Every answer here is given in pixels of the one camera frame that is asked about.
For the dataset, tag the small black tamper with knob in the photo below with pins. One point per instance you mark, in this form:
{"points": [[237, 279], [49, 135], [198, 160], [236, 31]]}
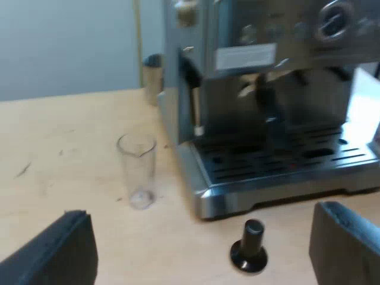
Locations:
{"points": [[250, 252]]}

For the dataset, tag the steel espresso machine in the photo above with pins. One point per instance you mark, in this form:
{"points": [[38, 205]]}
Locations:
{"points": [[237, 178]]}

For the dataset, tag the clear measuring glass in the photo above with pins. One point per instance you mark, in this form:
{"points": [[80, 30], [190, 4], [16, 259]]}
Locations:
{"points": [[139, 178]]}

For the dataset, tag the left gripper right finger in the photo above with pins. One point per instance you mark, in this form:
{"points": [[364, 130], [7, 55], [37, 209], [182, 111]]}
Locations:
{"points": [[347, 249]]}

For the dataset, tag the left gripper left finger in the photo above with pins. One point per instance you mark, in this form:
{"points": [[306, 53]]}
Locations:
{"points": [[56, 255]]}

